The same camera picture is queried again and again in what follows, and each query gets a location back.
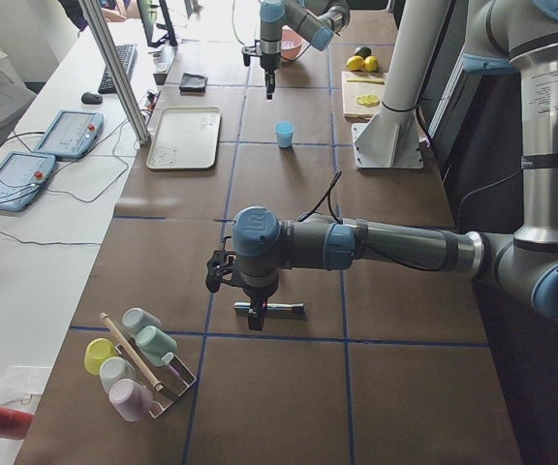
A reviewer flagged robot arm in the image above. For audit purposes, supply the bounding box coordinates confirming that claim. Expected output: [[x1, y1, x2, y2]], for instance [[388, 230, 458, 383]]
[[257, 0, 351, 100], [206, 1, 558, 330]]

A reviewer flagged green avocado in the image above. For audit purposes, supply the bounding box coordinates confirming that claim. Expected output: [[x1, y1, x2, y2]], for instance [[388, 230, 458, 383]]
[[354, 46, 372, 59]]

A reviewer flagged lemon slices stack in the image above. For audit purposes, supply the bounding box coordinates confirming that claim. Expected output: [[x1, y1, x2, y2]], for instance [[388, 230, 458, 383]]
[[356, 94, 380, 108]]

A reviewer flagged yellow plastic knife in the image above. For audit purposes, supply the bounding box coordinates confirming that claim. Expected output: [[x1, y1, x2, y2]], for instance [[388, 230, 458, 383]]
[[346, 77, 385, 85]]

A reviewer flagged black monitor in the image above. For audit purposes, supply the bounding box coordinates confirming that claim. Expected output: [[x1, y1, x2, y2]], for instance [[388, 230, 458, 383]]
[[137, 0, 178, 48]]

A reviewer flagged white cup rack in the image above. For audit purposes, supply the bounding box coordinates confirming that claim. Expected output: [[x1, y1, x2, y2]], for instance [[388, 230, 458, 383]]
[[115, 343, 197, 419]]

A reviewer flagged cream bear tray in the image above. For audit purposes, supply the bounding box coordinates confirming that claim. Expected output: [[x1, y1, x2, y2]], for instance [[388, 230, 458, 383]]
[[146, 107, 221, 171]]

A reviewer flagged yellow lemon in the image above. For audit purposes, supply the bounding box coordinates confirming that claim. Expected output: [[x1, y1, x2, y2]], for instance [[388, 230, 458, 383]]
[[346, 55, 365, 72], [363, 55, 379, 73]]

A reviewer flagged pink cup on rack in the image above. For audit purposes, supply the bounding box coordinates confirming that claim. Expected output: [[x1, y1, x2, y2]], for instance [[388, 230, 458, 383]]
[[108, 379, 153, 422]]

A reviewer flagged grey-green cup on rack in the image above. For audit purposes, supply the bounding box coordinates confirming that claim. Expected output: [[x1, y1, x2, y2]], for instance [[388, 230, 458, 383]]
[[121, 307, 162, 336]]

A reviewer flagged wooden cutting board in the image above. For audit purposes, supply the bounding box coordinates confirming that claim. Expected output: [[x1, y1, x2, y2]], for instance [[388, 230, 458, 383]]
[[341, 71, 388, 118]]

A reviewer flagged black computer mouse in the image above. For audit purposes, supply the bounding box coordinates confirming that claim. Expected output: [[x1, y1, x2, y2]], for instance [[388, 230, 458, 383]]
[[80, 92, 103, 105]]

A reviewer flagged green cup on rack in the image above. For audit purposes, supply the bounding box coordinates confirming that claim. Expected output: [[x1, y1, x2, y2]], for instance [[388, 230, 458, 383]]
[[135, 325, 178, 366]]

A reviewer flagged teach pendant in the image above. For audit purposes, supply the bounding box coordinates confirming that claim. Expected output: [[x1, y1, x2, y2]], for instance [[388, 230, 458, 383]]
[[33, 110, 104, 159], [0, 152, 56, 212]]

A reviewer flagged teach pendant far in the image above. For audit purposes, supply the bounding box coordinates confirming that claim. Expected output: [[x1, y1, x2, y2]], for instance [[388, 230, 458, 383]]
[[33, 110, 104, 159]]

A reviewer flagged steel muddler black tip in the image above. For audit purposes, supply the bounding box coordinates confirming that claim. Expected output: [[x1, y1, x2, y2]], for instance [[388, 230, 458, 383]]
[[232, 302, 305, 316]]

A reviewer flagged aluminium frame post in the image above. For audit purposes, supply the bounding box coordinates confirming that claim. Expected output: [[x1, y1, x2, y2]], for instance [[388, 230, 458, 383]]
[[79, 0, 151, 146]]

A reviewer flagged yellow cup on rack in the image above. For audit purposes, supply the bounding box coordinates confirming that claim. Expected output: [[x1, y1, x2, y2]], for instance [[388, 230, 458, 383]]
[[83, 338, 117, 376]]

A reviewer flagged wooden rack handle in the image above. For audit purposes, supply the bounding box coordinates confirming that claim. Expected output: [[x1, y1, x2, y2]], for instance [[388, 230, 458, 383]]
[[99, 312, 164, 392]]

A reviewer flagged black keyboard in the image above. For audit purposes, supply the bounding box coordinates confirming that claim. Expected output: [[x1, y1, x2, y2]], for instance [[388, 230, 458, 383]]
[[97, 43, 139, 95]]

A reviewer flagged yellow lemon upper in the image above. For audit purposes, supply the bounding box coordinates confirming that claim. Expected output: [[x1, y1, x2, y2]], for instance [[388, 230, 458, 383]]
[[346, 55, 365, 72]]

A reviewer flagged teach pendant near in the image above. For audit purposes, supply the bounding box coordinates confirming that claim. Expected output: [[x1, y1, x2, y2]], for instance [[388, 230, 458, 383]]
[[0, 152, 56, 212]]

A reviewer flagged white cup on rack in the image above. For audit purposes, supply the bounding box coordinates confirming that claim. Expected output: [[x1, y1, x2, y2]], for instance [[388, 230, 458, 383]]
[[99, 356, 137, 394]]

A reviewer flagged yellow lemon lower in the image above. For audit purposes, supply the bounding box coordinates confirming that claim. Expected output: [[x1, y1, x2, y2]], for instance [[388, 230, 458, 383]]
[[363, 55, 379, 73]]

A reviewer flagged light blue plastic cup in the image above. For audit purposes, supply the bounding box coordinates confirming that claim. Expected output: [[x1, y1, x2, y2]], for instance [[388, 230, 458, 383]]
[[274, 121, 295, 148]]

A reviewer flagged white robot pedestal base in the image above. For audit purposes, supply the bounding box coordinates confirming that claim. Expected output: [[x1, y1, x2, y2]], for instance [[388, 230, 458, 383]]
[[352, 0, 451, 170]]

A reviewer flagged pink bowl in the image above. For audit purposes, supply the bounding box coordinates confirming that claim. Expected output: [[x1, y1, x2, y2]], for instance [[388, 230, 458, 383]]
[[281, 26, 303, 61]]

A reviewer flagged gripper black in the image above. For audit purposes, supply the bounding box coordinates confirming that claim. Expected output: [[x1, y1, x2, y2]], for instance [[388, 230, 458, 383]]
[[260, 53, 280, 101], [243, 284, 279, 330]]

